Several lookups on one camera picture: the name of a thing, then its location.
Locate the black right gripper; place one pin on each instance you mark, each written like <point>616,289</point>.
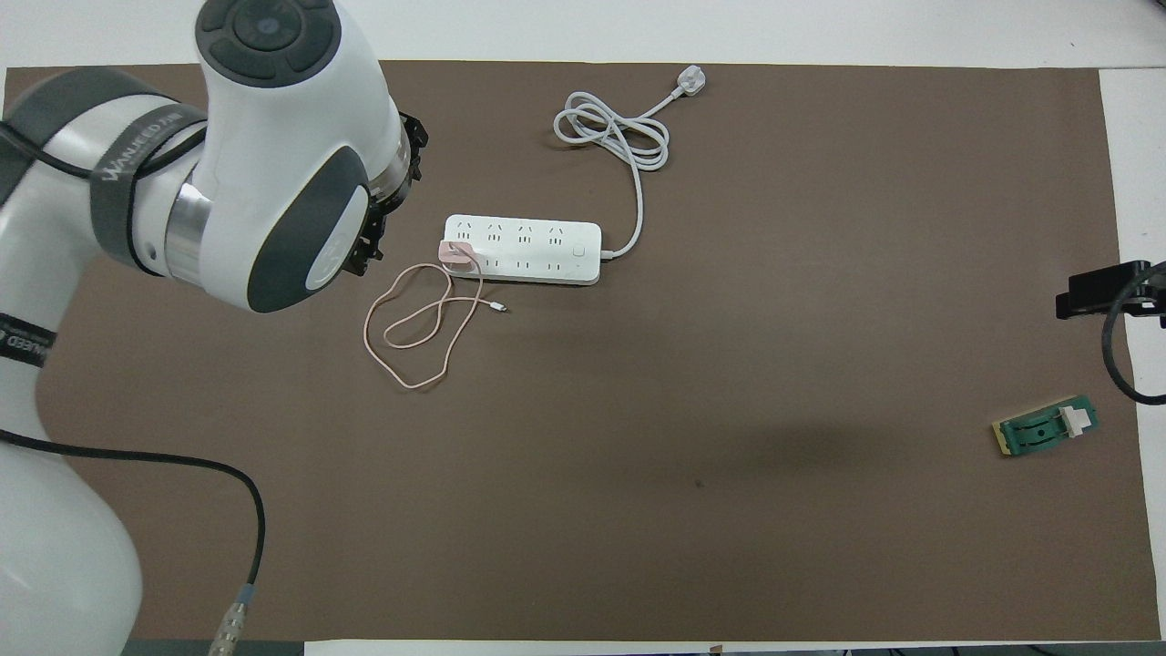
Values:
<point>1155,296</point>

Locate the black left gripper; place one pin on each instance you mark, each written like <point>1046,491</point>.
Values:
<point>387,196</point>

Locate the pink USB charger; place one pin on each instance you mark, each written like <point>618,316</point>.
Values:
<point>455,253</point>

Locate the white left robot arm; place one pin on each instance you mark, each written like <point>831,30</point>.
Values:
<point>273,137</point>

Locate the white power strip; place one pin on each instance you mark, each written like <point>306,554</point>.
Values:
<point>537,251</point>

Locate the green clip on card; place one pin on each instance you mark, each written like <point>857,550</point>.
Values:
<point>1038,433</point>

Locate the brown table mat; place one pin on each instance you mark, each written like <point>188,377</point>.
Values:
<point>638,456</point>

